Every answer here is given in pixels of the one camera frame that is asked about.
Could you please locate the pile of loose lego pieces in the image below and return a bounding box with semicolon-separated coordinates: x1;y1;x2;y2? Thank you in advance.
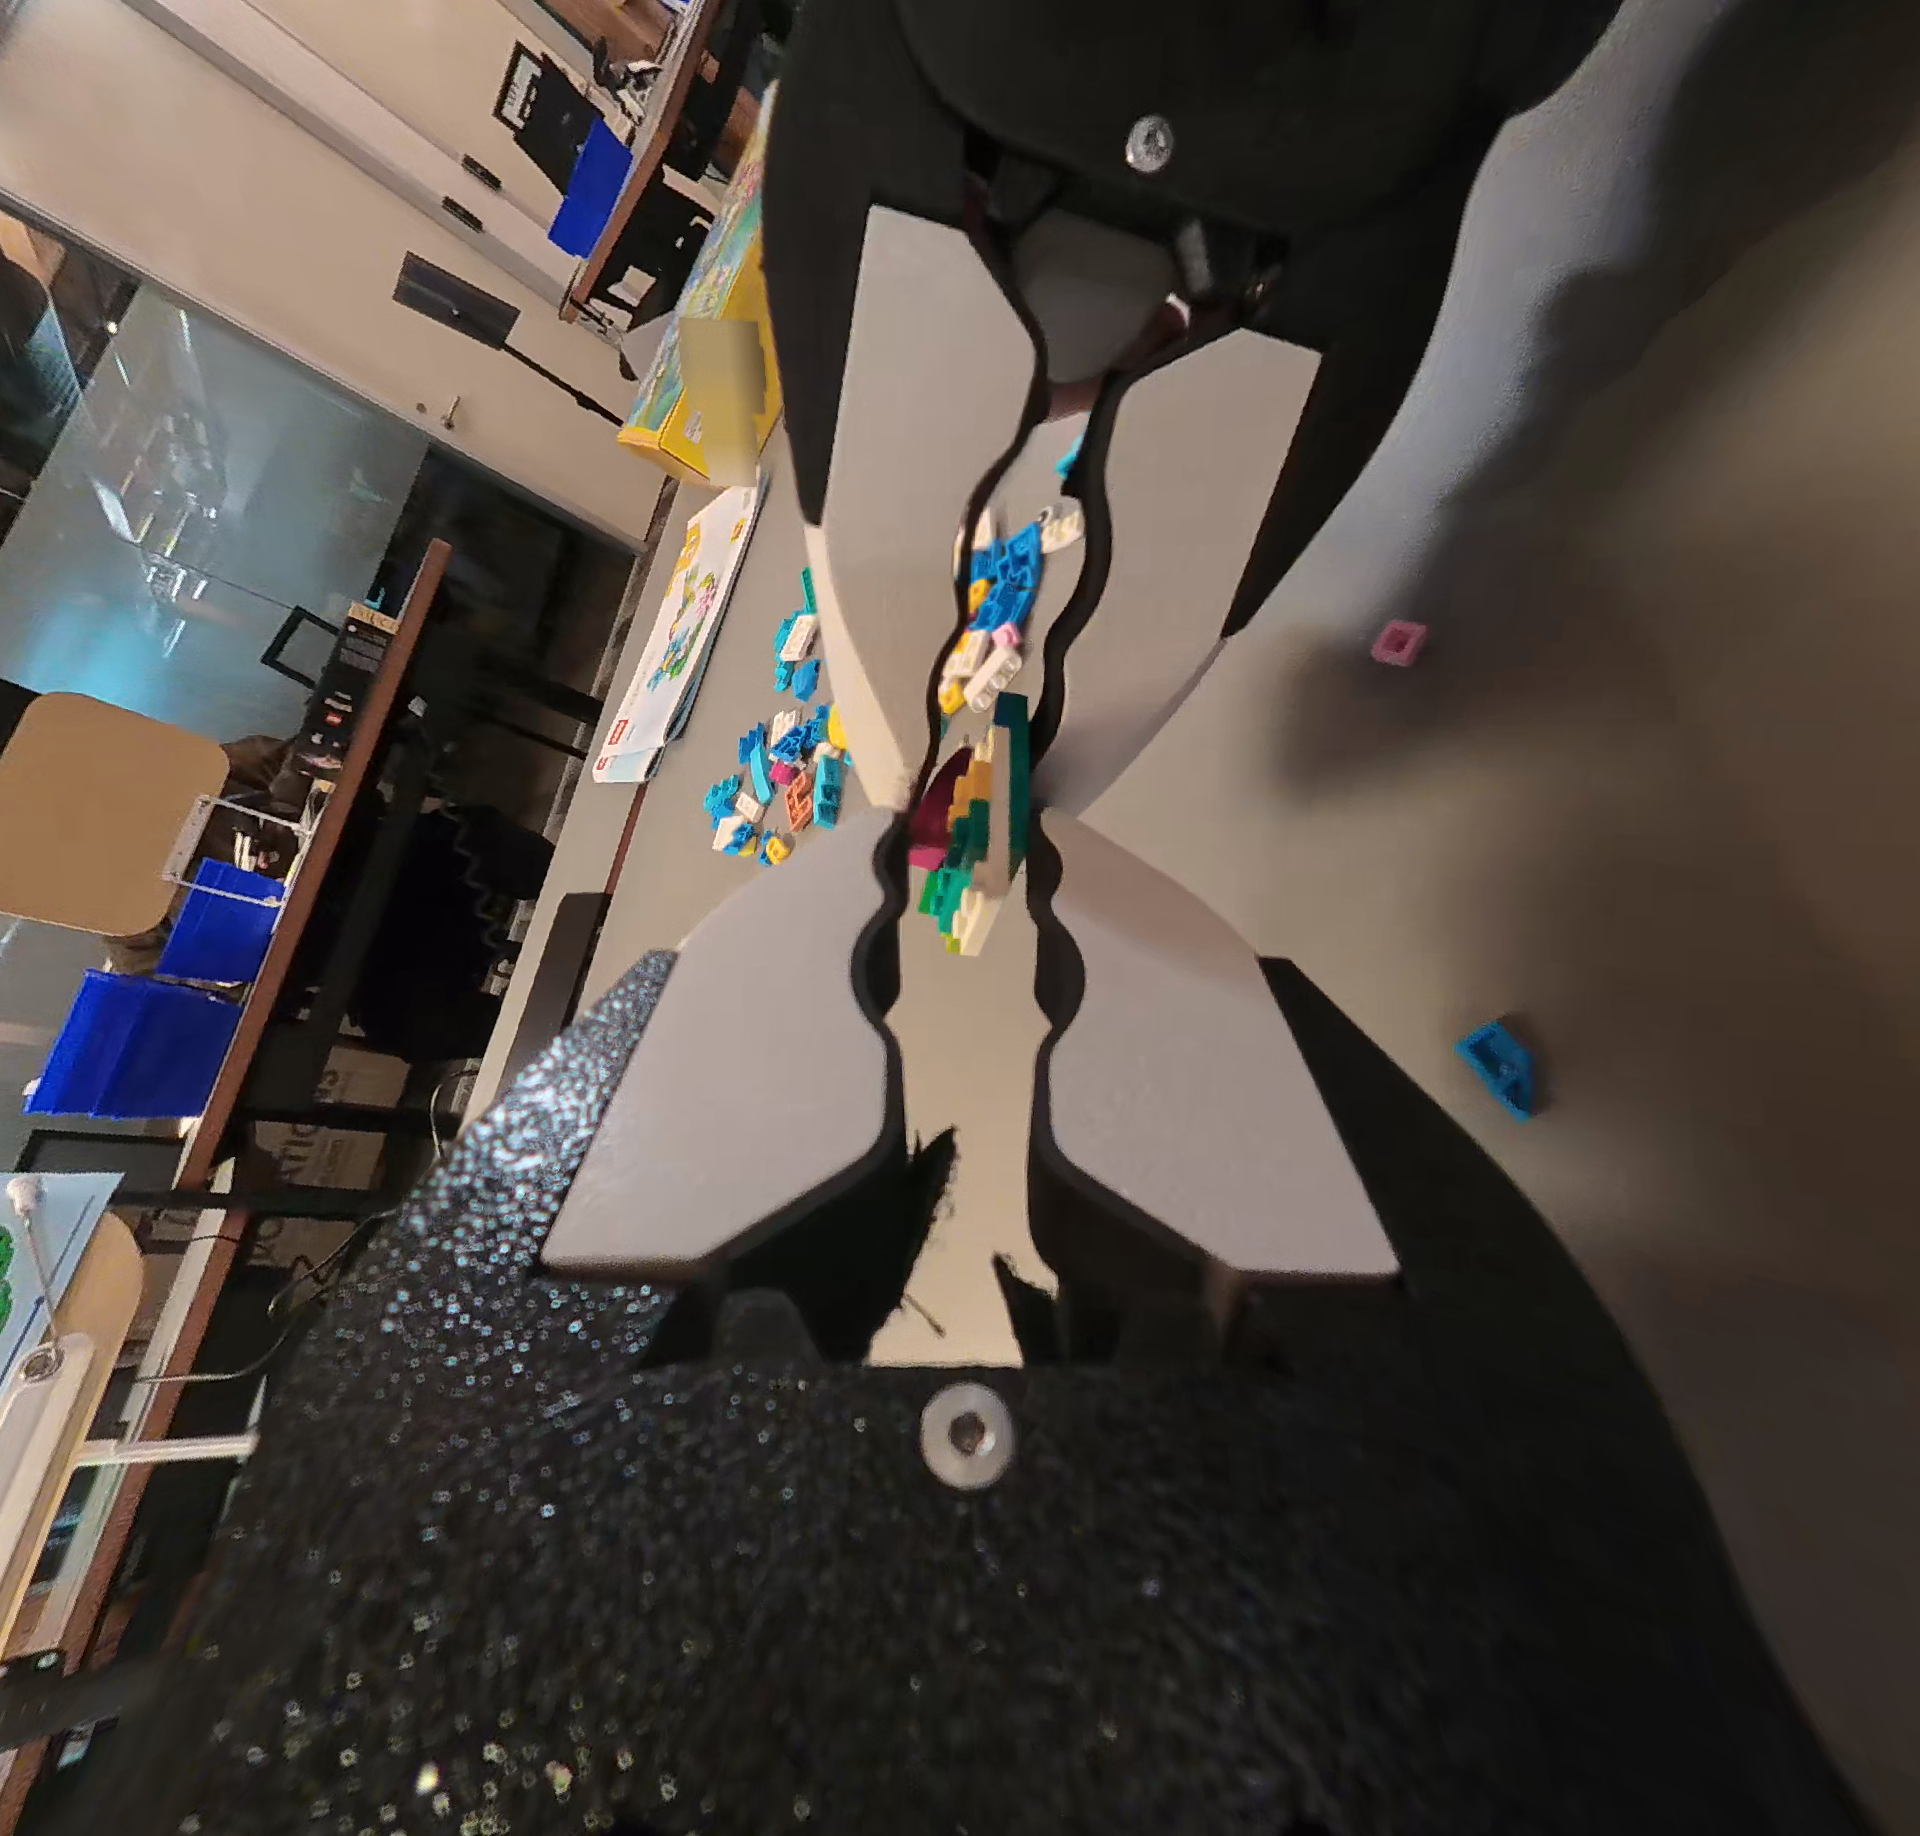
703;433;1088;870

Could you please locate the blue storage bin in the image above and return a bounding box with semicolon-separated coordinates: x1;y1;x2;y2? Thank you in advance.
22;967;241;1118
156;857;287;985
547;117;638;259

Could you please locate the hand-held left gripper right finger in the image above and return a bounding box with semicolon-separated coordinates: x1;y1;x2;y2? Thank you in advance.
1027;807;1408;1286

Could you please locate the small blue lego piece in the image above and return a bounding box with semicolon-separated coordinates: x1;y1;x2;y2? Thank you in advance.
1455;1017;1539;1121

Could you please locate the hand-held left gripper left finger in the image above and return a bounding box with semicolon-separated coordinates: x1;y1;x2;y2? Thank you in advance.
539;812;915;1290

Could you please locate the multicolour lego assembly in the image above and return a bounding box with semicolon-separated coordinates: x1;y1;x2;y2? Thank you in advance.
903;692;1037;959

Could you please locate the black wall panel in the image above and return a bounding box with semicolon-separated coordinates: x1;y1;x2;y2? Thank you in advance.
392;248;523;353

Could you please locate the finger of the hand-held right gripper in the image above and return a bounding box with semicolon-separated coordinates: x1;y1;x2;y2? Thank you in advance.
799;204;1052;818
1032;327;1323;820

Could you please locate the yellow lego box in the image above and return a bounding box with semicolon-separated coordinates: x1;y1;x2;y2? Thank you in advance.
616;81;783;485

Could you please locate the white instruction booklet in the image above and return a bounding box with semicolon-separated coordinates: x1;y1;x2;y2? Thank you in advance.
589;483;769;784

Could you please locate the brown-edged desk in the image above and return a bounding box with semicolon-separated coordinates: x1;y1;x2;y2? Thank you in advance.
0;538;453;1749

